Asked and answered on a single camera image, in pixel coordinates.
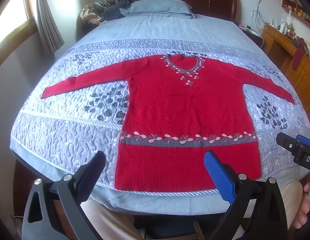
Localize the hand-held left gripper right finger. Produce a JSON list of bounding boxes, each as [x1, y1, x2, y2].
[[204, 151, 288, 240]]

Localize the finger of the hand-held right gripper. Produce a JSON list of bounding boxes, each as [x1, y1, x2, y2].
[[296, 134, 310, 147], [276, 132, 302, 155]]

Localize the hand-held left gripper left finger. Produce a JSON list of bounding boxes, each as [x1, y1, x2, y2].
[[22, 151, 106, 240]]

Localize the red knitted sweater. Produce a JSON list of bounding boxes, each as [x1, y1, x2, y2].
[[40, 54, 295, 192]]

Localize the dark clothes pile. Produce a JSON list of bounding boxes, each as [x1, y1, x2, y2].
[[102, 0, 132, 22]]

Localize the person's right hand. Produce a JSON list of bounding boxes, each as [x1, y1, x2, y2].
[[295, 182, 310, 229]]

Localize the grey leaf-patterned quilt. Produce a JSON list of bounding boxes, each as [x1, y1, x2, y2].
[[10, 14, 310, 218]]

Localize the person's right leg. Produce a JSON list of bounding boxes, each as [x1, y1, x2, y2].
[[280, 179, 303, 232]]

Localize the person's leg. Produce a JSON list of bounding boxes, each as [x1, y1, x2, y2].
[[80, 200, 146, 240], [280, 179, 303, 232]]

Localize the person's left leg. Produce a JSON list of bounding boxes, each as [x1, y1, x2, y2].
[[80, 200, 146, 240]]

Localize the red hanging cloth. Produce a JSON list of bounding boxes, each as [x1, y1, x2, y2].
[[292, 37, 307, 71]]

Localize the wooden desk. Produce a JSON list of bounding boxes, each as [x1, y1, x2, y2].
[[260, 24, 310, 112]]

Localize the dark wooden nightstand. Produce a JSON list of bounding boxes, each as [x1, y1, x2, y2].
[[236, 22, 265, 48]]

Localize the white bottle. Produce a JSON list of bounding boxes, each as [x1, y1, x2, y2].
[[280, 14, 292, 34]]

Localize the gold shiny cloth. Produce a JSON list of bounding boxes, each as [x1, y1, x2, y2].
[[80, 4, 103, 26]]

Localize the beige curtain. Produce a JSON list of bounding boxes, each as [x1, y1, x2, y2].
[[27, 0, 65, 55]]

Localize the light blue pillow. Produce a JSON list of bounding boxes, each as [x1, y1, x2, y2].
[[120, 0, 195, 20]]

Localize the window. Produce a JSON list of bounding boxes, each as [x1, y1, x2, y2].
[[0, 0, 37, 57]]

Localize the white wall cables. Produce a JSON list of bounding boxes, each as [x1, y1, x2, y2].
[[252, 0, 268, 35]]

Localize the wooden wall shelf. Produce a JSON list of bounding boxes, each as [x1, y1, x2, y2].
[[281, 0, 310, 23]]

